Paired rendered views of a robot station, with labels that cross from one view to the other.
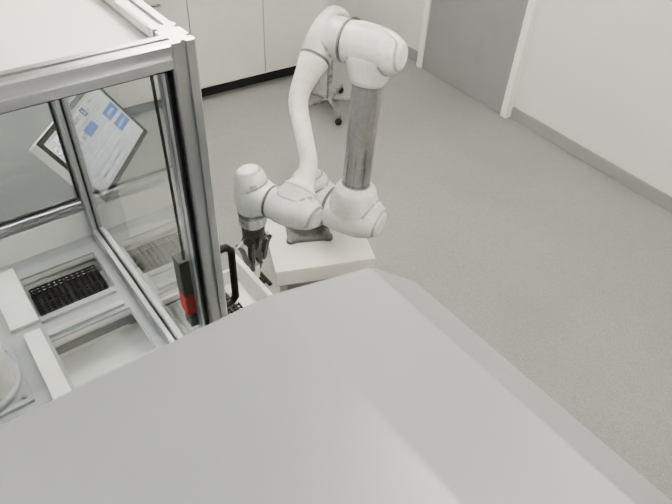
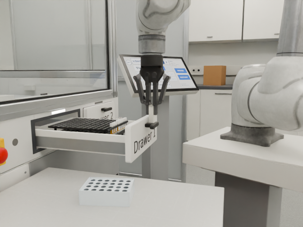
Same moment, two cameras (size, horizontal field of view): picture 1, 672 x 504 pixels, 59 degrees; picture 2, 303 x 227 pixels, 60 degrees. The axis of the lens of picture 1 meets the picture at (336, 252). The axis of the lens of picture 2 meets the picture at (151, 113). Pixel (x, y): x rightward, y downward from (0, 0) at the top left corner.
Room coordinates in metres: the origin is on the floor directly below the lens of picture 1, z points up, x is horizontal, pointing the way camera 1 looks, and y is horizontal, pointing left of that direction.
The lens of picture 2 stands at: (0.96, -0.46, 1.08)
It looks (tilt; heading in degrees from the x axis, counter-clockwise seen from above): 9 degrees down; 55
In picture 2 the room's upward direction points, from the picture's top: straight up
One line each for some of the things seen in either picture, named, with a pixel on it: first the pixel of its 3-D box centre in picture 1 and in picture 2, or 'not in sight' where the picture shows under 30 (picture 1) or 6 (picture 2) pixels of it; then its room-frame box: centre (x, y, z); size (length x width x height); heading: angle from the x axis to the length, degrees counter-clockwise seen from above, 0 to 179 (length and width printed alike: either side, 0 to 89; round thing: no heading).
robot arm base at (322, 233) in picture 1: (306, 219); (254, 130); (1.85, 0.13, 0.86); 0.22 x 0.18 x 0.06; 13
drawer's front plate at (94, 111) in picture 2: not in sight; (100, 115); (1.47, 0.71, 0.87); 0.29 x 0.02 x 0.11; 39
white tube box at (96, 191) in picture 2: not in sight; (108, 191); (1.23, 0.12, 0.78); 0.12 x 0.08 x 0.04; 141
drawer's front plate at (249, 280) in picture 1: (256, 289); (143, 133); (1.43, 0.27, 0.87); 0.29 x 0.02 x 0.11; 39
